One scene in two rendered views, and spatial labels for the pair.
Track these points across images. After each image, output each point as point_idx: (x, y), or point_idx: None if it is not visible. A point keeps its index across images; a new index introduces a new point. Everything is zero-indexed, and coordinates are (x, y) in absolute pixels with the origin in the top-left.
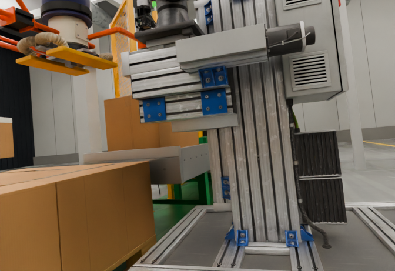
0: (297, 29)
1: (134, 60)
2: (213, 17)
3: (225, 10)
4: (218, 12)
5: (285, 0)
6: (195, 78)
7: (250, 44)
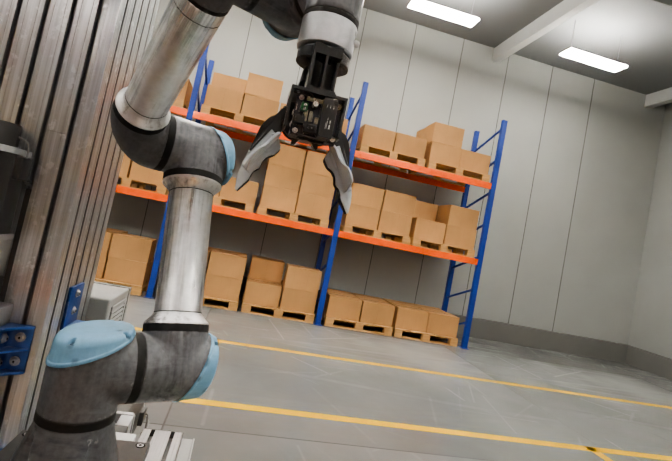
0: (146, 410)
1: None
2: (33, 370)
3: (47, 352)
4: (41, 357)
5: None
6: None
7: None
